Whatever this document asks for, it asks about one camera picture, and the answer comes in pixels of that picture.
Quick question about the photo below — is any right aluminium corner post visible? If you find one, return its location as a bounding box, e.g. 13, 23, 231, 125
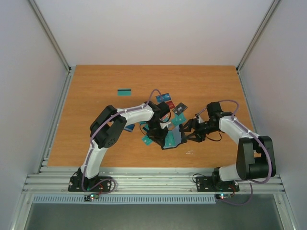
236, 0, 282, 74

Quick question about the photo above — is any grey slotted cable duct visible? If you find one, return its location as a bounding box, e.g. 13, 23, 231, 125
32, 194, 216, 205

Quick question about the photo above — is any dark blue card left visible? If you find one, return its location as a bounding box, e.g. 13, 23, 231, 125
124, 124, 135, 133

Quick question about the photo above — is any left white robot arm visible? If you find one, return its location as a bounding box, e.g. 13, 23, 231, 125
77, 101, 170, 191

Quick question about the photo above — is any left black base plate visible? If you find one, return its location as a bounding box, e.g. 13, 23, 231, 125
68, 176, 114, 193

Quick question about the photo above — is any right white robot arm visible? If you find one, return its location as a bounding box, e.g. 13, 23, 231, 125
180, 101, 276, 190

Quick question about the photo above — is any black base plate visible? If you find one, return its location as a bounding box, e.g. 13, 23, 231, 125
194, 176, 240, 193
68, 176, 114, 193

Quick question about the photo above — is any teal card near black card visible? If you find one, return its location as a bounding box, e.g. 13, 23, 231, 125
171, 113, 187, 127

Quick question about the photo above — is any small circuit board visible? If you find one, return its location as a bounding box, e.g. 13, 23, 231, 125
215, 193, 233, 200
84, 193, 99, 202

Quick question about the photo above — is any teal striped card centre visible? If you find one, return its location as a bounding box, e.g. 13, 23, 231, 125
140, 122, 149, 132

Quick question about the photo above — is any aluminium corner post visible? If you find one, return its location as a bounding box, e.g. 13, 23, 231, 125
236, 0, 282, 74
27, 0, 71, 73

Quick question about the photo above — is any aluminium front rail frame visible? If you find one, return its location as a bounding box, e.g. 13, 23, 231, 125
22, 166, 286, 195

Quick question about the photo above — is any blue card with logo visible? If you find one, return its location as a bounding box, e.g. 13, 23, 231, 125
156, 93, 171, 103

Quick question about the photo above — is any right small circuit board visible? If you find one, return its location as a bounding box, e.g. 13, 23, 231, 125
215, 193, 233, 200

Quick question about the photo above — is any teal chip card lower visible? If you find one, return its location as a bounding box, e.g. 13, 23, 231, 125
142, 135, 153, 146

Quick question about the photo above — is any black credit card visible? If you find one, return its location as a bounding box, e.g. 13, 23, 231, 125
172, 103, 187, 116

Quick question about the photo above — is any teal VIP card front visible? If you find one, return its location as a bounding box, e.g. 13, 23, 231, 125
164, 132, 176, 149

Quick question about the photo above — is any red credit card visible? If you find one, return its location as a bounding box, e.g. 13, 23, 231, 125
166, 101, 175, 109

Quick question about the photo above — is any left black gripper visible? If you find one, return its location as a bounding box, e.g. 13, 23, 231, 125
147, 121, 169, 147

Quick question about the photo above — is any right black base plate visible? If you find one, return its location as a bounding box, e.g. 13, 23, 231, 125
194, 176, 240, 193

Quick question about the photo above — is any left aluminium corner post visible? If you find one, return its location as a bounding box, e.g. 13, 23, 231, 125
27, 0, 71, 73

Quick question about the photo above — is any black leather card holder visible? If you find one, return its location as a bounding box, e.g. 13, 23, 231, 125
162, 124, 187, 150

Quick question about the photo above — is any left small circuit board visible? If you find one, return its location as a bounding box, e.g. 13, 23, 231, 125
84, 193, 99, 202

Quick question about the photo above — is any teal card far back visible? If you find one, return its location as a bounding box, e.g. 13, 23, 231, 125
117, 89, 131, 96

